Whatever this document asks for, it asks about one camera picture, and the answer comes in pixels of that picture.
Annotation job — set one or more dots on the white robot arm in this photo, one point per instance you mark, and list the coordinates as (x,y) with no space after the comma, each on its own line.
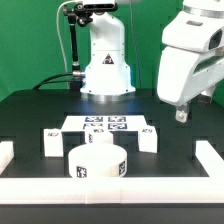
(108,74)

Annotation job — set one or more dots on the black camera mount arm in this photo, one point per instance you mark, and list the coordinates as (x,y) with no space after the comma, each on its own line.
(76,16)

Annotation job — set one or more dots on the white U-shaped fence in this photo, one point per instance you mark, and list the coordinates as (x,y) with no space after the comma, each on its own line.
(208,189)

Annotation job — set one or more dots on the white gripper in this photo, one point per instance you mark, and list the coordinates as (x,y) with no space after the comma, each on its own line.
(193,61)

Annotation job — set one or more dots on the white marker sheet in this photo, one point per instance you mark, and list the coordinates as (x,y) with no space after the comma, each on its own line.
(110,122)

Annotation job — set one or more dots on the white round stool seat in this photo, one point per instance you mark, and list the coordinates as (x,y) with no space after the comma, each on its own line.
(97,160)

